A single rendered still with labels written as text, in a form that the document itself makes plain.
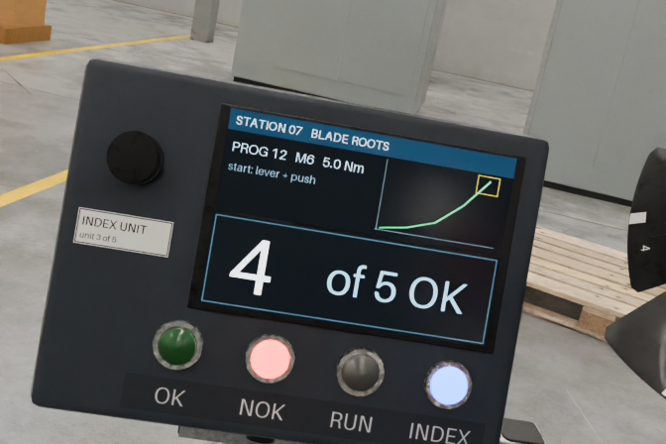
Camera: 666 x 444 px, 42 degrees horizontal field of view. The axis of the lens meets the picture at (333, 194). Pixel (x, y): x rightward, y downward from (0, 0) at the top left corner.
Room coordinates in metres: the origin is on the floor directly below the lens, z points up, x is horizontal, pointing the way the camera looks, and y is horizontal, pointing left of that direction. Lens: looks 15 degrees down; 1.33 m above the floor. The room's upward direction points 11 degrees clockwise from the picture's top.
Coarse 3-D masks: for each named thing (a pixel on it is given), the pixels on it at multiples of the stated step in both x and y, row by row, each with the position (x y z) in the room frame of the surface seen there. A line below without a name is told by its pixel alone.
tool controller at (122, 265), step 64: (128, 64) 0.46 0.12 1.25; (128, 128) 0.45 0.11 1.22; (192, 128) 0.46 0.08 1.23; (256, 128) 0.46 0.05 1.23; (320, 128) 0.47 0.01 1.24; (384, 128) 0.47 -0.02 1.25; (448, 128) 0.48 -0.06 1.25; (64, 192) 0.44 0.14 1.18; (128, 192) 0.44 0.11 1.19; (192, 192) 0.45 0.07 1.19; (256, 192) 0.45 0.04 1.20; (320, 192) 0.46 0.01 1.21; (384, 192) 0.46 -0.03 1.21; (448, 192) 0.47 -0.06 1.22; (512, 192) 0.48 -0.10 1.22; (64, 256) 0.43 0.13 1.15; (128, 256) 0.44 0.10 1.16; (192, 256) 0.44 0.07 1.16; (320, 256) 0.45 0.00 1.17; (384, 256) 0.46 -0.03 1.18; (448, 256) 0.46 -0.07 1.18; (512, 256) 0.47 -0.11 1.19; (64, 320) 0.42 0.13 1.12; (128, 320) 0.43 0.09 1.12; (192, 320) 0.43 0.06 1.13; (256, 320) 0.44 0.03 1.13; (320, 320) 0.44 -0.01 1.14; (384, 320) 0.45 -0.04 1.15; (448, 320) 0.45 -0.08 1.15; (512, 320) 0.46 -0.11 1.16; (64, 384) 0.42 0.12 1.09; (128, 384) 0.42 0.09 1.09; (192, 384) 0.43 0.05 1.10; (256, 384) 0.43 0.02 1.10; (320, 384) 0.44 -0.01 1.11; (384, 384) 0.44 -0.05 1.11
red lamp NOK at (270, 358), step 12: (264, 336) 0.44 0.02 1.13; (276, 336) 0.44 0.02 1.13; (252, 348) 0.43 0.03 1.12; (264, 348) 0.43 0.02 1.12; (276, 348) 0.43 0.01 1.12; (288, 348) 0.44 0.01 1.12; (252, 360) 0.43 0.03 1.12; (264, 360) 0.43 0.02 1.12; (276, 360) 0.43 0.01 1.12; (288, 360) 0.43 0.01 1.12; (252, 372) 0.43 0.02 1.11; (264, 372) 0.43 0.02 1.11; (276, 372) 0.43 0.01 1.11; (288, 372) 0.43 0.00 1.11
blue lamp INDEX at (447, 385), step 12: (432, 372) 0.44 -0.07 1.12; (444, 372) 0.44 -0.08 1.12; (456, 372) 0.44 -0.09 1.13; (468, 372) 0.45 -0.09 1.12; (432, 384) 0.44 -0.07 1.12; (444, 384) 0.44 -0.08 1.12; (456, 384) 0.44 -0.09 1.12; (468, 384) 0.45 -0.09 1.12; (432, 396) 0.44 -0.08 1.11; (444, 396) 0.44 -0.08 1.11; (456, 396) 0.44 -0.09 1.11; (468, 396) 0.44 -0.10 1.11
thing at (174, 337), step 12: (168, 324) 0.43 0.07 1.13; (180, 324) 0.43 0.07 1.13; (192, 324) 0.43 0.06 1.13; (156, 336) 0.43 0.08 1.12; (168, 336) 0.42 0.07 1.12; (180, 336) 0.42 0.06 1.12; (192, 336) 0.43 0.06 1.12; (156, 348) 0.43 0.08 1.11; (168, 348) 0.42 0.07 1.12; (180, 348) 0.42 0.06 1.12; (192, 348) 0.42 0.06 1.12; (168, 360) 0.42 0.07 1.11; (180, 360) 0.42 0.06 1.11; (192, 360) 0.43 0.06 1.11
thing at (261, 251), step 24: (216, 216) 0.45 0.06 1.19; (240, 216) 0.45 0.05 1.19; (216, 240) 0.44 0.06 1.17; (240, 240) 0.45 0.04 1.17; (264, 240) 0.45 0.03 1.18; (288, 240) 0.45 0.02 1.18; (216, 264) 0.44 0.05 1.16; (240, 264) 0.44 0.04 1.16; (264, 264) 0.45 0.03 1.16; (288, 264) 0.45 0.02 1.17; (216, 288) 0.44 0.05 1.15; (240, 288) 0.44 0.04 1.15; (264, 288) 0.44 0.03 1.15; (288, 288) 0.44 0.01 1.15; (264, 312) 0.44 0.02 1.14; (288, 312) 0.44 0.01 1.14
